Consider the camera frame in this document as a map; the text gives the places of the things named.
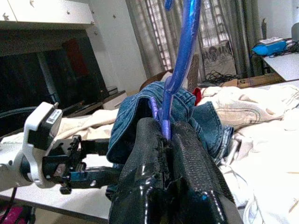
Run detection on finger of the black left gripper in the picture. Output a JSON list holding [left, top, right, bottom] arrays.
[[70, 167, 123, 187], [81, 138, 110, 156]]

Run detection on white wall cabinet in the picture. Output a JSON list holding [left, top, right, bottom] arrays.
[[0, 0, 95, 31]]

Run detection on white table black frame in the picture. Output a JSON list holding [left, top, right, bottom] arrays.
[[0, 79, 299, 221]]

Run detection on blue bag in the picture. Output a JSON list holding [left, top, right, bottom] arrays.
[[251, 38, 288, 57]]

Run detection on cream white garment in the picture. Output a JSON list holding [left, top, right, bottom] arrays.
[[55, 108, 120, 141]]

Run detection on white jeans dark stitching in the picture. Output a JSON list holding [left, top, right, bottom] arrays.
[[199, 83, 299, 133]]

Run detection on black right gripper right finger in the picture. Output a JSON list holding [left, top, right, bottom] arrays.
[[163, 123, 243, 224]]

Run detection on black television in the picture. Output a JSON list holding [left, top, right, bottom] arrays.
[[0, 35, 110, 112]]

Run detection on red cloth garment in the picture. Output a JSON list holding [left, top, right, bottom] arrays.
[[192, 87, 203, 106]]

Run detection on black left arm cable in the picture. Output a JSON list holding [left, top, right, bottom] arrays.
[[7, 185, 21, 217]]

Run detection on blue denim shorts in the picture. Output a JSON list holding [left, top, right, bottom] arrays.
[[105, 81, 235, 200]]

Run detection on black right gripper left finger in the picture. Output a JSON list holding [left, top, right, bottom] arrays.
[[108, 118, 173, 224]]

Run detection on brown cardboard box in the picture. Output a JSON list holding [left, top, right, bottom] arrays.
[[221, 72, 287, 89]]

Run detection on white fabric garment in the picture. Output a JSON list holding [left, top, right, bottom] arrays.
[[217, 116, 299, 224]]

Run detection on large purple clip hanger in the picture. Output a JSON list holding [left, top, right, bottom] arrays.
[[149, 0, 203, 141]]

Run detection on magenta bag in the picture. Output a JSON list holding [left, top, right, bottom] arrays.
[[0, 204, 32, 224]]

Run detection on beige patterned curtain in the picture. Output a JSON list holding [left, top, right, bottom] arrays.
[[125, 0, 266, 81]]

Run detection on brown sofa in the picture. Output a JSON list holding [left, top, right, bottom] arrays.
[[139, 69, 175, 92]]

